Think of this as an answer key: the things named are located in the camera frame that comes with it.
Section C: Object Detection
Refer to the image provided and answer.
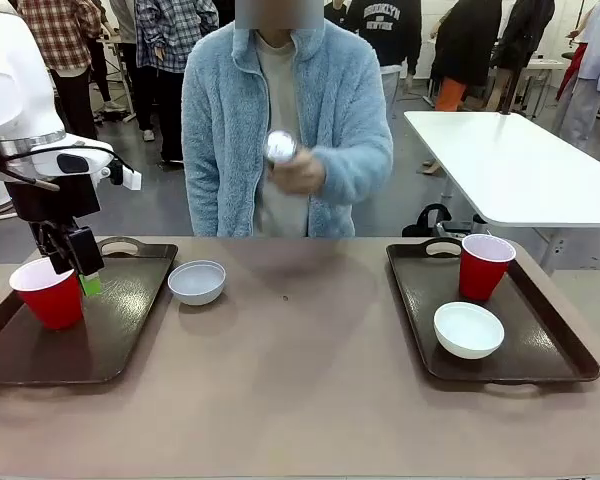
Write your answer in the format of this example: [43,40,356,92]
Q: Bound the small white wrist box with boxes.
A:
[112,162,144,192]

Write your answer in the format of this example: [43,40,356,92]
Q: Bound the person in black jacket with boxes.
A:
[484,0,556,112]

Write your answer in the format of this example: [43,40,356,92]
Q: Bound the person in red plaid shirt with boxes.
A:
[17,0,104,141]

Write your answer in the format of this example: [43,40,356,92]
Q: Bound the white folding table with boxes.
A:
[403,110,600,276]

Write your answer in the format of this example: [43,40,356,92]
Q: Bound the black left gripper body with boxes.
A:
[4,177,104,232]

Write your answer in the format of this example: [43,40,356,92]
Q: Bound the red garment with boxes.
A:
[558,42,587,101]

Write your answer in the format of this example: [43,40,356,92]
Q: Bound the black bag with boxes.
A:
[402,203,454,239]

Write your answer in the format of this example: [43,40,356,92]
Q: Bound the person in blue fleece jacket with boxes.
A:
[181,0,395,239]

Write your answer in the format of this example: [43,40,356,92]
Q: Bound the person in Brooklyn sweatshirt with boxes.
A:
[347,0,424,119]

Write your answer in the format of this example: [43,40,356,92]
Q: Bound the white bowl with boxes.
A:
[167,259,227,307]
[433,301,506,361]

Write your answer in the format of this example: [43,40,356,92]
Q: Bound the person in blue plaid shirt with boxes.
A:
[134,0,220,164]

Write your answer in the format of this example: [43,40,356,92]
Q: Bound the person's right forearm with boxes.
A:
[184,164,224,237]

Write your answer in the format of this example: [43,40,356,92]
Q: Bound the white desk frame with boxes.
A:
[97,37,137,124]

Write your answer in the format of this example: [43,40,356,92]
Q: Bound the person's left hand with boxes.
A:
[267,147,328,196]

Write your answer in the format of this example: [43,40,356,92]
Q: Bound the person in orange trousers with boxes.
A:
[428,0,501,112]

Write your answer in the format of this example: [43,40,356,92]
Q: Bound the person's left forearm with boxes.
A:
[309,124,395,206]

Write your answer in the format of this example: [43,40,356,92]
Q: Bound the brown plastic tray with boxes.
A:
[0,235,180,386]
[385,237,600,399]

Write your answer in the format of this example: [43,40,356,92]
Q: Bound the person in light blue shirt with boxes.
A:
[552,0,600,151]

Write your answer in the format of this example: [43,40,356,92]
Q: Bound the red plastic cup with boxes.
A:
[8,257,86,331]
[458,233,517,302]

